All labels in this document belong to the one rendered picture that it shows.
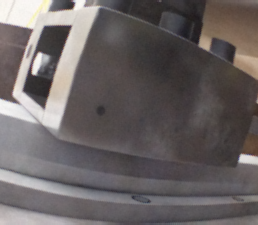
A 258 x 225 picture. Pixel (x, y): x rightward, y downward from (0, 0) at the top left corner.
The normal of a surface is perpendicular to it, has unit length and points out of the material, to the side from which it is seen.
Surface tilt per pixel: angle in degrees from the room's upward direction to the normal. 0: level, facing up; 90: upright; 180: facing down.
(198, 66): 90
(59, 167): 90
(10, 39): 90
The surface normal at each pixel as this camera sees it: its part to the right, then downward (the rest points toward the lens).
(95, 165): 0.55, -0.10
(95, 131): 0.49, 0.22
